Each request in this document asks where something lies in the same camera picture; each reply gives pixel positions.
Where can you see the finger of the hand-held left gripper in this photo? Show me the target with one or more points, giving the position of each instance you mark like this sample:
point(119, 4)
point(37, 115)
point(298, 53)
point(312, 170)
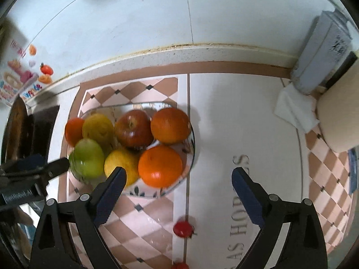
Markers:
point(57, 166)
point(28, 161)

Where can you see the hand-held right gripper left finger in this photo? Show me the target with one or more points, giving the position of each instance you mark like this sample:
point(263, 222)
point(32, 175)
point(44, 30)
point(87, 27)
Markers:
point(110, 199)

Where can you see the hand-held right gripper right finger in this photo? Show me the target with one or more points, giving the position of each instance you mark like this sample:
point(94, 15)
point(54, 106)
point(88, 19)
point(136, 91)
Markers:
point(246, 196)

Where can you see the green apple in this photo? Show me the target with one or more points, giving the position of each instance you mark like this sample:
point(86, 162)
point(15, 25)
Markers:
point(87, 158)

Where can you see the small reddish apple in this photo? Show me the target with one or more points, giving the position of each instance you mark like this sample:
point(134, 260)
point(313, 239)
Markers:
point(74, 131)

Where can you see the yellow citrus fruit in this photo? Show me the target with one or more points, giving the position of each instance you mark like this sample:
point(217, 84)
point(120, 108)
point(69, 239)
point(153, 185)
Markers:
point(123, 159)
point(98, 130)

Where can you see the orange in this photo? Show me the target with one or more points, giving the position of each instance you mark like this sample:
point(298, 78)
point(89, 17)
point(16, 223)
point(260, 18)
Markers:
point(170, 124)
point(160, 166)

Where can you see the red cherry tomato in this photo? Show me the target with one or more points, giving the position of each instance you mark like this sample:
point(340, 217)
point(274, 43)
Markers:
point(182, 229)
point(179, 266)

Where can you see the dark red apple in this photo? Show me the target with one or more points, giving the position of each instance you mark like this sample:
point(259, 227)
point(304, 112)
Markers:
point(134, 129)

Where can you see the floral rectangular plate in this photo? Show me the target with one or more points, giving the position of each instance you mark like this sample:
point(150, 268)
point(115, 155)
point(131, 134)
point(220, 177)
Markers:
point(186, 148)

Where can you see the black glass gas stove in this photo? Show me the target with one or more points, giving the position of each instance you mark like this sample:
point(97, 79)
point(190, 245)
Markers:
point(42, 129)

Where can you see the checkered table mat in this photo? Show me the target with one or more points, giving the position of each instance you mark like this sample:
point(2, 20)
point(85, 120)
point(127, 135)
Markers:
point(213, 117)

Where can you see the colourful food box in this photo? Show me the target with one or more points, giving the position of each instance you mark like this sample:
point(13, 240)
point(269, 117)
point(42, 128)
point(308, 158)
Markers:
point(16, 75)

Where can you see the white folded tissue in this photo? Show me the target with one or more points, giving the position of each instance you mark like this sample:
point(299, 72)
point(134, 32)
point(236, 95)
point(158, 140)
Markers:
point(294, 109)

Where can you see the blue flat tool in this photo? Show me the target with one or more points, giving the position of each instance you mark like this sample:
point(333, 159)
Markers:
point(354, 171)

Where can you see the cream utensil holder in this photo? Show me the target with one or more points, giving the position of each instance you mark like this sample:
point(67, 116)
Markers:
point(340, 117)

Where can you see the grey spray can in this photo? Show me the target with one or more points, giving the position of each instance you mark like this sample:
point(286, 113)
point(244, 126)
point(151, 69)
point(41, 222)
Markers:
point(322, 53)

